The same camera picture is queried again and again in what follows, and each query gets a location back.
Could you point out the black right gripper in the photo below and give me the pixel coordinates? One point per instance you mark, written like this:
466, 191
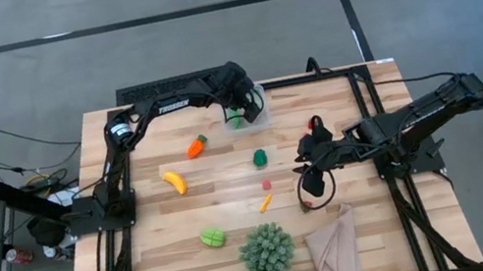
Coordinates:
331, 149

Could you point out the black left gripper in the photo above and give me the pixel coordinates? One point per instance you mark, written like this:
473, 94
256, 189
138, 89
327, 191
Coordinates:
237, 84

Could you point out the green ridged vegetable toy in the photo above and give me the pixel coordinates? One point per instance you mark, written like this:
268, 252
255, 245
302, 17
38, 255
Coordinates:
235, 121

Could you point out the small red tomato toy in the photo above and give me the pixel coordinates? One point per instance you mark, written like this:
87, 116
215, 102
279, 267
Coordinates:
310, 123

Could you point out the green bell pepper toy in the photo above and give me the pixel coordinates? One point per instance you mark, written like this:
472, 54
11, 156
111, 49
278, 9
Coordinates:
259, 158

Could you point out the red strawberry toy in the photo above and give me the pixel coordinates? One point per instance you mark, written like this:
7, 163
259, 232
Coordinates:
306, 205

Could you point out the small pink produce toy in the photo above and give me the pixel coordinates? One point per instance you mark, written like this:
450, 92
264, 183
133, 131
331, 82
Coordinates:
266, 184

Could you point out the orange carrot toy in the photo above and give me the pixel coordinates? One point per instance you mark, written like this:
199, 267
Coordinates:
195, 149

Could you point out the yellow chili toy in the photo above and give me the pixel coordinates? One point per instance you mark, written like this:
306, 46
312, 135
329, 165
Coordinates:
266, 203

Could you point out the yellow banana toy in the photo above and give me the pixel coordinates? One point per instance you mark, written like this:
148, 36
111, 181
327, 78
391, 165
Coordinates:
176, 183

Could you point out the green starfruit toy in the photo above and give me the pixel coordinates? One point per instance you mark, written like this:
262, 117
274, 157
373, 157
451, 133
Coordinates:
213, 238

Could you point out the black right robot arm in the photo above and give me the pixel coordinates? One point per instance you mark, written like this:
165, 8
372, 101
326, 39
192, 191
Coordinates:
417, 117

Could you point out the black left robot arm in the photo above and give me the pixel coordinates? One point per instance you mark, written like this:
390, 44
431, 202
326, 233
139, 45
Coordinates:
176, 104

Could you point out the clear plastic tupperware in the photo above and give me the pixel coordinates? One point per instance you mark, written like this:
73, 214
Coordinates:
263, 119

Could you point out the black perforated panel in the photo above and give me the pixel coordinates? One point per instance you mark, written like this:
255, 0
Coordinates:
163, 88

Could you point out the beige folded cloth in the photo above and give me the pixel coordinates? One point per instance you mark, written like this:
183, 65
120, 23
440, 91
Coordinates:
336, 248

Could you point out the green artificial succulent plant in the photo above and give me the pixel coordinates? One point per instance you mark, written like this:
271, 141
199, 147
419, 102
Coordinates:
267, 250

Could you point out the black bag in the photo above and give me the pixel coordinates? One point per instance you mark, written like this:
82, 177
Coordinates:
46, 232

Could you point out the red soda can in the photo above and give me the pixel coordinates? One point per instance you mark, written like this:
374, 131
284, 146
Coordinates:
19, 256

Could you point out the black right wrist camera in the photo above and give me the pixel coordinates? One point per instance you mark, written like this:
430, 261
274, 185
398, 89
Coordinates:
316, 183

